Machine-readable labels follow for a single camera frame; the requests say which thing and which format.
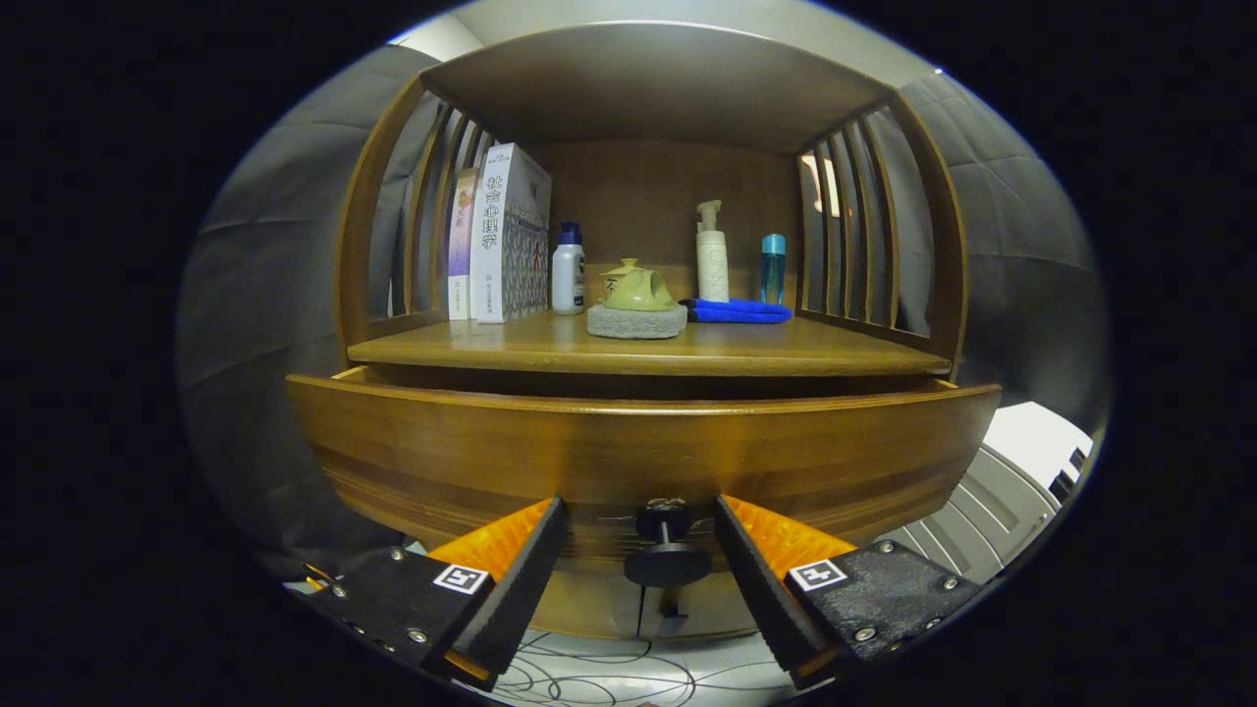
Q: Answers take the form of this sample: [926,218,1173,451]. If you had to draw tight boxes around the wooden countertop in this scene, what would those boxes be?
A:
[346,309,954,378]

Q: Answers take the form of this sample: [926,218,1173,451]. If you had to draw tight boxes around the white bottle blue cap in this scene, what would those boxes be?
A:
[551,222,587,316]

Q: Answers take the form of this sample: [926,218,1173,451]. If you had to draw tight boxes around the black cable tangle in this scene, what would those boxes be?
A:
[481,628,787,706]

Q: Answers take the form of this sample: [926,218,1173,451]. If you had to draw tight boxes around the black drawer knob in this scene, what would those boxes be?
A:
[623,499,712,588]

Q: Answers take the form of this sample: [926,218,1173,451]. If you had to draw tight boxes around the clear blue bottle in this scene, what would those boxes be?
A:
[760,234,788,305]

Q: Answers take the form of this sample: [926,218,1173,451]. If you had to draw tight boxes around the yellow lidded teacup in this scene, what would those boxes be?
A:
[601,257,679,312]

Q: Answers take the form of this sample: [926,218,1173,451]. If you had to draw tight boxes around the blue folded cloth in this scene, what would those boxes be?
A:
[681,299,792,325]

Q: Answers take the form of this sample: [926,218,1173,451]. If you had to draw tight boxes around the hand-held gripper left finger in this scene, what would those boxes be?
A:
[306,496,569,691]

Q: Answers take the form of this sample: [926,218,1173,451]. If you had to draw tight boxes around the wooden drawer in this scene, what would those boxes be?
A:
[285,365,1003,580]

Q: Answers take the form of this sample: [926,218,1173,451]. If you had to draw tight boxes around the thin purple book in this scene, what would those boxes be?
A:
[448,167,482,321]

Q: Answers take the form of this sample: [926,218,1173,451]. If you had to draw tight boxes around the thick white book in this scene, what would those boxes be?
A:
[468,143,553,324]

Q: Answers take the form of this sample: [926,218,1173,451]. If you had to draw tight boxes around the wooden cabinet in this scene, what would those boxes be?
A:
[334,22,971,641]

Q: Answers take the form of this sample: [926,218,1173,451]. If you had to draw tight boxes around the white pump bottle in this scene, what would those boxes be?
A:
[695,200,731,303]

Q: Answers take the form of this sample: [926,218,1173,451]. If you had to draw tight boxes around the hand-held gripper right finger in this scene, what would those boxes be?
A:
[713,494,986,688]

